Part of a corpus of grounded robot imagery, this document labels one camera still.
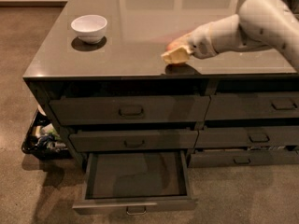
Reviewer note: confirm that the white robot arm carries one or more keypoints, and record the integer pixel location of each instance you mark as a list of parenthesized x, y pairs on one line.
[(257, 25)]

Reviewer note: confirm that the bottom right grey drawer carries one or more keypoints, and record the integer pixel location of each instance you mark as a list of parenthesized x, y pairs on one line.
[(242, 158)]

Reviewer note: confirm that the middle right grey drawer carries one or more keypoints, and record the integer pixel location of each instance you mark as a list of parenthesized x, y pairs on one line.
[(271, 136)]

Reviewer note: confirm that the grey drawer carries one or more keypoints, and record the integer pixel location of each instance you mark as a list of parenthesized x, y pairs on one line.
[(130, 109), (242, 158), (257, 105), (133, 140), (271, 136)]

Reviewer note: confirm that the top left grey drawer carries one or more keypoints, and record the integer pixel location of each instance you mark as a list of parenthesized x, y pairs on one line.
[(130, 109)]

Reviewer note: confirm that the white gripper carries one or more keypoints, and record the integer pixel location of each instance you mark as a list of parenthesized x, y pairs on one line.
[(201, 43)]

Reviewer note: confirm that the grey drawer cabinet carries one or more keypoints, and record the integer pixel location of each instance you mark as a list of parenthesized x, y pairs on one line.
[(128, 62)]

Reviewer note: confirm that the black bin with clutter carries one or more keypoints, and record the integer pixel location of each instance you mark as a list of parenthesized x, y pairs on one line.
[(42, 141)]

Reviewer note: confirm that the open bottom left drawer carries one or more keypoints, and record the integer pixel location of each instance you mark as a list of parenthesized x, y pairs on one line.
[(135, 183)]

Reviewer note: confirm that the white ceramic bowl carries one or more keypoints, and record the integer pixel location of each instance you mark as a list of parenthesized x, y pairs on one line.
[(90, 29)]

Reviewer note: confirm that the middle left grey drawer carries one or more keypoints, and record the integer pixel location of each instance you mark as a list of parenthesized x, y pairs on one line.
[(133, 140)]

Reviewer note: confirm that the top right grey drawer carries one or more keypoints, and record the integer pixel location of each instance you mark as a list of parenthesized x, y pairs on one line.
[(257, 105)]

